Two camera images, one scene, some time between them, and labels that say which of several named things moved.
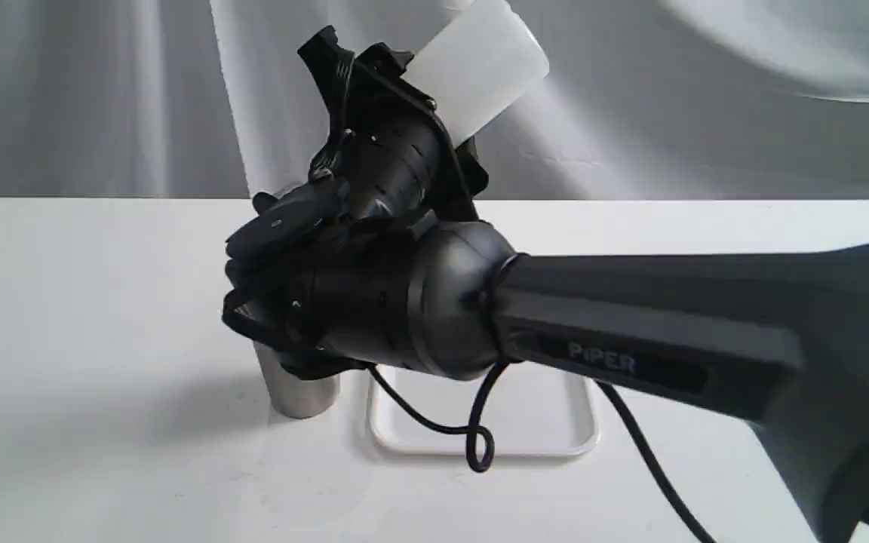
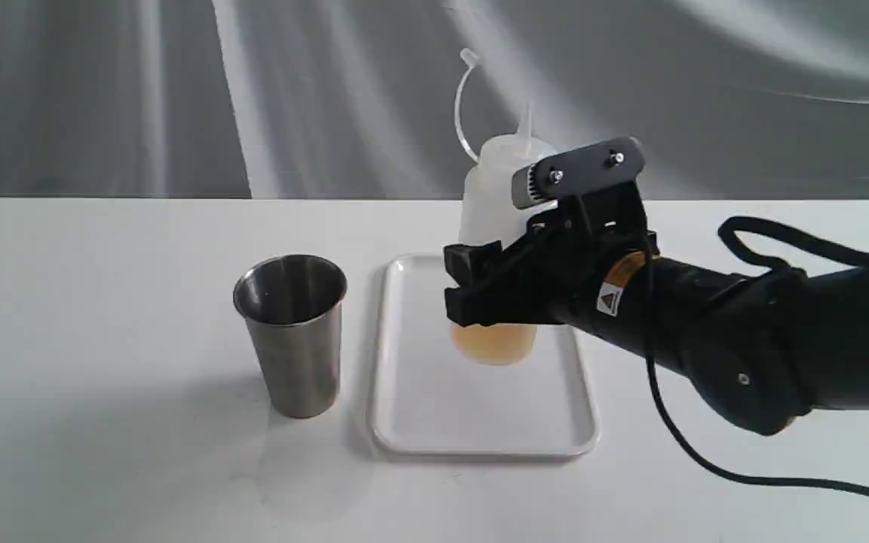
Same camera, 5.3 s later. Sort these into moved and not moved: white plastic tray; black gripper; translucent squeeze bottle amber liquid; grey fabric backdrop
Moved: translucent squeeze bottle amber liquid; black gripper
Not moved: white plastic tray; grey fabric backdrop
